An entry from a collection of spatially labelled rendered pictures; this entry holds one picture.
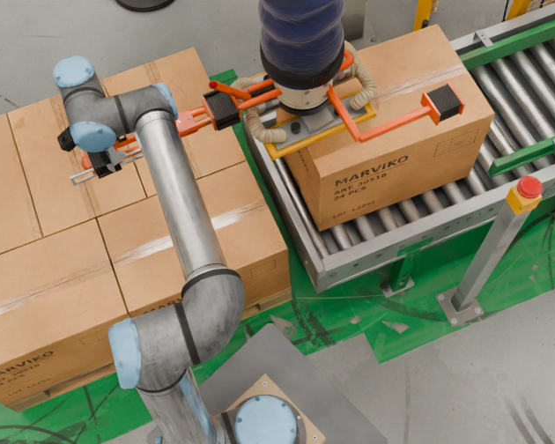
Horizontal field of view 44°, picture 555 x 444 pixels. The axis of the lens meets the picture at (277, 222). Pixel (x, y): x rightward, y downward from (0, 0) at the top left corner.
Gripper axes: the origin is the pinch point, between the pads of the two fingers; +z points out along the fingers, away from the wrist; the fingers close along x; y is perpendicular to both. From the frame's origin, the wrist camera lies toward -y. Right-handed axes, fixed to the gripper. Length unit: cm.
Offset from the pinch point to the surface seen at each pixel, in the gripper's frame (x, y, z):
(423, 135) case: -18, 92, 26
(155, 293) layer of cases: -14, -5, 66
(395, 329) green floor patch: -48, 78, 121
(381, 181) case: -19, 79, 45
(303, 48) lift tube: -8, 56, -23
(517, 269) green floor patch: -47, 137, 121
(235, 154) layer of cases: 25, 42, 66
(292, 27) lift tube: -7, 53, -31
